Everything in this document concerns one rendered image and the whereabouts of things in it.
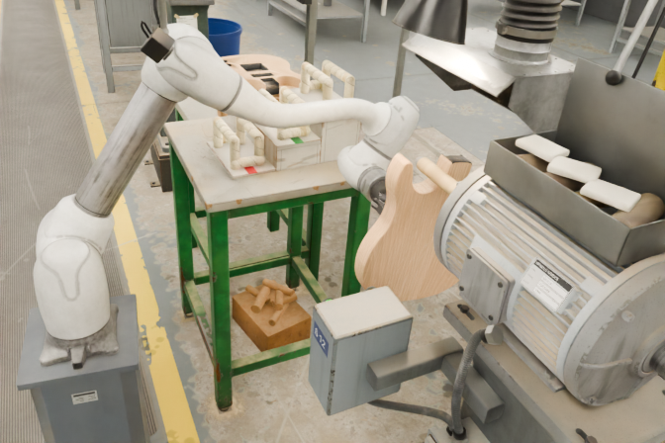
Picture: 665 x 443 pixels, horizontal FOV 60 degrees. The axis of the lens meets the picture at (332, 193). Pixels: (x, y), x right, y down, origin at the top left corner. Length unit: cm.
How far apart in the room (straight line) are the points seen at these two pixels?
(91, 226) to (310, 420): 114
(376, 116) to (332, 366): 76
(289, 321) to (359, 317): 145
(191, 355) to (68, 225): 108
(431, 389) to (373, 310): 144
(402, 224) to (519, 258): 44
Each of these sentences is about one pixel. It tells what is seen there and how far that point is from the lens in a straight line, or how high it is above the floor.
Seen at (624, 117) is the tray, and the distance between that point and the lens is 99.
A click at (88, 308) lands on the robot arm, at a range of 152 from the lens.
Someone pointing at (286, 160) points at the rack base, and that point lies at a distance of 187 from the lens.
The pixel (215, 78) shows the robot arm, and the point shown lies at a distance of 134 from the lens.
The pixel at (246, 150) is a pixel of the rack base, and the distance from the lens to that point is 198.
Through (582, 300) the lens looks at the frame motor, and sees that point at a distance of 87.
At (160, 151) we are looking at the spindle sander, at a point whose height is 25.
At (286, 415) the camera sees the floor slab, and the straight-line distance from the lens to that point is 232.
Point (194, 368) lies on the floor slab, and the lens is 249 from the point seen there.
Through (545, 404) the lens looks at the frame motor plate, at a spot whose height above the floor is 112.
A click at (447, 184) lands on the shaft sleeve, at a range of 120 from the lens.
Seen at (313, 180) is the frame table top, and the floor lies 93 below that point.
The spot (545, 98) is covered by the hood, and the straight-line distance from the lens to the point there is 108.
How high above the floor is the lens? 182
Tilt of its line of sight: 30 degrees down
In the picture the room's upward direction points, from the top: 5 degrees clockwise
